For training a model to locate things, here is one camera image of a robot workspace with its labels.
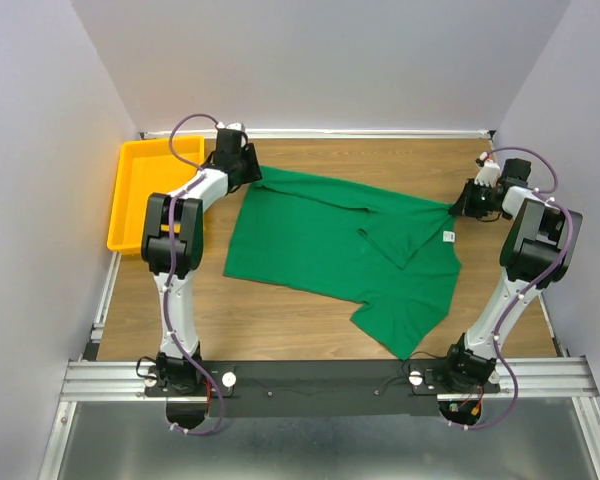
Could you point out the aluminium left side rail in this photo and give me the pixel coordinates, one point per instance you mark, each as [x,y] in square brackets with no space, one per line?
[92,346]

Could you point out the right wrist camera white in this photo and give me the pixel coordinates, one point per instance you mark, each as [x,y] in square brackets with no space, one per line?
[489,171]

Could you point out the green t-shirt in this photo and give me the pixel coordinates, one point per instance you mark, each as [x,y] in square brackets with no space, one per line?
[390,253]

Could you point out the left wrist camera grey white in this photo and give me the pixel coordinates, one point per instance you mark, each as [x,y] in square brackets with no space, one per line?
[236,126]

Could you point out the white aluminium back rail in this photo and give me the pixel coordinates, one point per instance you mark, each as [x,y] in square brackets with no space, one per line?
[323,133]

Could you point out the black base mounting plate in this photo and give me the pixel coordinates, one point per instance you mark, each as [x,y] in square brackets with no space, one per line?
[199,396]

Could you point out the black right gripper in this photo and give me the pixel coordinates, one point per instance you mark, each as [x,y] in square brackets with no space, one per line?
[463,207]

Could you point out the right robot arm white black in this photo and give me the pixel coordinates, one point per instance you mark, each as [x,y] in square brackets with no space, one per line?
[536,253]

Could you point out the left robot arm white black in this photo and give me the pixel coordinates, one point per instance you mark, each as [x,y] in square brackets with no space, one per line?
[172,246]

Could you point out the aluminium front frame rail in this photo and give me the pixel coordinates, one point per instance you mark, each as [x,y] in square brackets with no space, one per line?
[544,423]

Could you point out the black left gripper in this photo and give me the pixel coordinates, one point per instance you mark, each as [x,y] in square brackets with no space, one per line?
[253,172]

